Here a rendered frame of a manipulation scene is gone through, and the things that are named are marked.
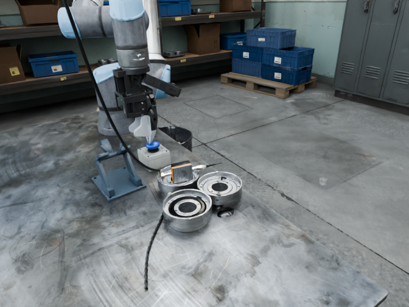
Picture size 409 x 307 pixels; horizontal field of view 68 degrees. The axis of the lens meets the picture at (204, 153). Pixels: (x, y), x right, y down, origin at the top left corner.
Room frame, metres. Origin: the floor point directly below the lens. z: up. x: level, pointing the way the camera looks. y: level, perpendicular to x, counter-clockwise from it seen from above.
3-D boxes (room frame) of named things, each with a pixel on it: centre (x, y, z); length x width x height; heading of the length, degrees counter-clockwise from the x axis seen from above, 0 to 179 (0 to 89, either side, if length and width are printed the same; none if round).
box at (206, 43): (4.97, -0.03, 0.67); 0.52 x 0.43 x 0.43; 122
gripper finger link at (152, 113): (0.75, 0.14, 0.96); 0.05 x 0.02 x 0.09; 32
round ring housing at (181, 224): (0.52, 0.04, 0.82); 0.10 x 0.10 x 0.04
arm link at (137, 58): (0.76, 0.16, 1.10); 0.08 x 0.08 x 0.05
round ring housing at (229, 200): (0.59, -0.03, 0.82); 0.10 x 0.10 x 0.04
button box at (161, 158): (0.78, 0.15, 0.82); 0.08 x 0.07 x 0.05; 32
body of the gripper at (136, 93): (0.75, 0.17, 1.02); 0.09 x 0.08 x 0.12; 122
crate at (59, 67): (3.82, 1.80, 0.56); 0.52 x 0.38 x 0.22; 119
